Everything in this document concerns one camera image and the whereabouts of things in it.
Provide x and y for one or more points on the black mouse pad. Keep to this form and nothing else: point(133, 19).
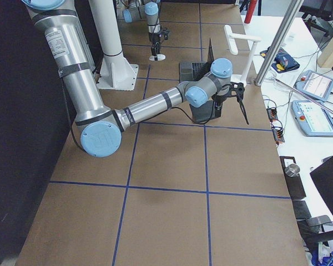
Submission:
point(204, 112)

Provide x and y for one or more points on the aluminium frame post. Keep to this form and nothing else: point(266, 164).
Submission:
point(284, 27)

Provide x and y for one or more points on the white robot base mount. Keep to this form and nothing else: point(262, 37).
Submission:
point(116, 72)

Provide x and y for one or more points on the red cylinder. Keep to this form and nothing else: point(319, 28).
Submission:
point(250, 11)

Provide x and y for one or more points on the grey laptop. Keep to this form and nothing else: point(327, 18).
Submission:
point(194, 71)

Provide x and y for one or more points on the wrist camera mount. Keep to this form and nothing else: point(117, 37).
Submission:
point(237, 91)
point(163, 34)

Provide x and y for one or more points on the metal cylinder on box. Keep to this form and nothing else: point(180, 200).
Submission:
point(292, 170)

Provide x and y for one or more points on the usb hub with cables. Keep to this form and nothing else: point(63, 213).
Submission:
point(272, 113)

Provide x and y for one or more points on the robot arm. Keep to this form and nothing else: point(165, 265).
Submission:
point(101, 127)
point(150, 12)

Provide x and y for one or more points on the white computer mouse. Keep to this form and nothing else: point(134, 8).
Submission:
point(158, 57)

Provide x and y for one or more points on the blue printed pouch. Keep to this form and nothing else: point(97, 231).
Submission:
point(284, 62)

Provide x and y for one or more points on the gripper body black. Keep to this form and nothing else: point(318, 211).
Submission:
point(225, 95)
point(155, 41)

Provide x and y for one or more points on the teach pendant far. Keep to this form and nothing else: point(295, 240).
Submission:
point(315, 85)

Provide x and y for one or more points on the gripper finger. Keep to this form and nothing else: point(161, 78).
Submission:
point(217, 109)
point(155, 49)

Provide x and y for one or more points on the teach pendant near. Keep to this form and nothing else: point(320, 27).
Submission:
point(312, 119)

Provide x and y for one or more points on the teach pendant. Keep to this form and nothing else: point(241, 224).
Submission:
point(312, 119)
point(315, 85)

